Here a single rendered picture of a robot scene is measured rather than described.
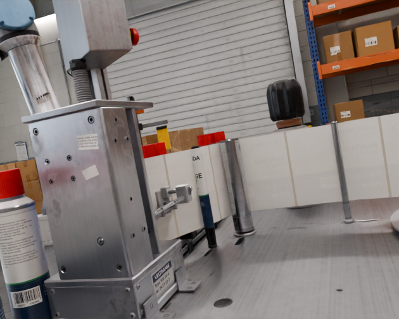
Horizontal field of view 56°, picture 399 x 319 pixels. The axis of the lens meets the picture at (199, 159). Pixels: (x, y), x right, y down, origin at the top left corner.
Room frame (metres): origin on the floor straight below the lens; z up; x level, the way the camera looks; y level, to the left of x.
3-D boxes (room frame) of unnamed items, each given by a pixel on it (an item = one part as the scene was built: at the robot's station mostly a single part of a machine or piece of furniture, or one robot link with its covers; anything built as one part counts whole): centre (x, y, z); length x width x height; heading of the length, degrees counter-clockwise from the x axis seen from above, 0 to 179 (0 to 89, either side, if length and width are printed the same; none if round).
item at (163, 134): (0.94, 0.08, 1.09); 0.03 x 0.01 x 0.06; 69
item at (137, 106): (0.50, 0.13, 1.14); 0.14 x 0.11 x 0.01; 159
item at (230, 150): (0.73, -0.06, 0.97); 0.05 x 0.05 x 0.19
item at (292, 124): (0.90, -0.22, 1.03); 0.09 x 0.09 x 0.30
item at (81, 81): (0.81, 0.22, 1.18); 0.04 x 0.04 x 0.21
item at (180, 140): (1.67, 0.12, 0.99); 0.30 x 0.24 x 0.27; 159
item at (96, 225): (0.50, 0.13, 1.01); 0.14 x 0.13 x 0.26; 159
